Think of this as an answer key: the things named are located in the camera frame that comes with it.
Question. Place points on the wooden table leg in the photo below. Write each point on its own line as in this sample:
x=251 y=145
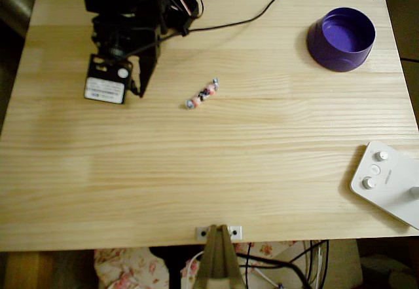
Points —
x=29 y=272

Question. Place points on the small orange and white object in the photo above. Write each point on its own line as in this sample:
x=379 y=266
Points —
x=202 y=94

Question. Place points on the white metal bracket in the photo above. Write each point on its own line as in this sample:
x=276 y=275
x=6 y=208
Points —
x=239 y=230

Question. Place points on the purple bowl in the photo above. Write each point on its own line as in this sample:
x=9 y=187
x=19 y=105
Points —
x=347 y=36

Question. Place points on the olive stand pole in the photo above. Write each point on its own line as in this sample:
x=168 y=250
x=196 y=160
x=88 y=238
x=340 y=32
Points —
x=217 y=262

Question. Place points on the white lamp base with knobs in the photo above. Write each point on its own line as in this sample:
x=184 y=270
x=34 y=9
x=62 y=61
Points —
x=386 y=190

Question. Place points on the grey upholstered seat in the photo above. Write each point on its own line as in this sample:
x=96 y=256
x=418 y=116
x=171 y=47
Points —
x=19 y=0

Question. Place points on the floral cloth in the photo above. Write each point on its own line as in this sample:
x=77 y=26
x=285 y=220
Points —
x=124 y=269

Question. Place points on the black pole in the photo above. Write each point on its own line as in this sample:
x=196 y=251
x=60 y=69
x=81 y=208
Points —
x=173 y=269

